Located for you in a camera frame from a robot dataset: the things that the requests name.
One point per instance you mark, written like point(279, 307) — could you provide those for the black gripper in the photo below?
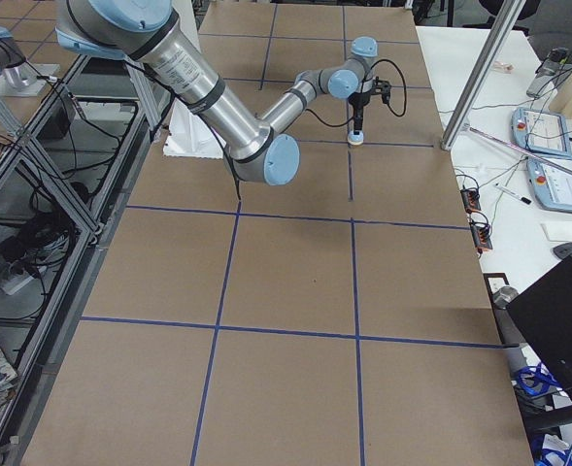
point(359, 101)

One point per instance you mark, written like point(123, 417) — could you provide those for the blue yellow call bell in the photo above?
point(355, 138)

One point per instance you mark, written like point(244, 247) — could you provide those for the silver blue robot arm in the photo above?
point(257, 150)
point(17, 77)

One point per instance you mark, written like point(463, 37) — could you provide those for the orange black connector block upper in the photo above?
point(471, 199)

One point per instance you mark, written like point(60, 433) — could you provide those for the black marker pen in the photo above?
point(513, 194)

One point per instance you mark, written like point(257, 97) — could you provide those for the upper blue teach pendant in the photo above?
point(541, 132)

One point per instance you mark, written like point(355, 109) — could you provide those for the blue teach pendant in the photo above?
point(541, 132)
point(551, 187)

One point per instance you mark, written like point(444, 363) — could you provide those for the lower blue teach pendant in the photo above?
point(551, 187)

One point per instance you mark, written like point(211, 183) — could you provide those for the white paper pad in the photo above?
point(558, 231)

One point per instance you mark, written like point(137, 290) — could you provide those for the black computer mouse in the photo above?
point(563, 250)

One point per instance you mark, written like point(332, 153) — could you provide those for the black monitor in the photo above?
point(543, 315)

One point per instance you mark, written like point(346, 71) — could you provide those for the white power strip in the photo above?
point(15, 282)

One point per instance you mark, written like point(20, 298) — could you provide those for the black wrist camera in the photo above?
point(381, 88)

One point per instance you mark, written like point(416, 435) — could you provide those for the white camera post with base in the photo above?
point(189, 136)

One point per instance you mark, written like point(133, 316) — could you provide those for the aluminium frame post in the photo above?
point(501, 28)

